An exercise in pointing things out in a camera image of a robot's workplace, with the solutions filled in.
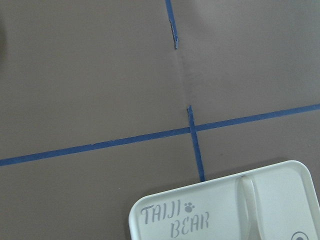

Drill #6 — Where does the white divided bear tray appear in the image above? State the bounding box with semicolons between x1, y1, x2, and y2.
128;160;320;240

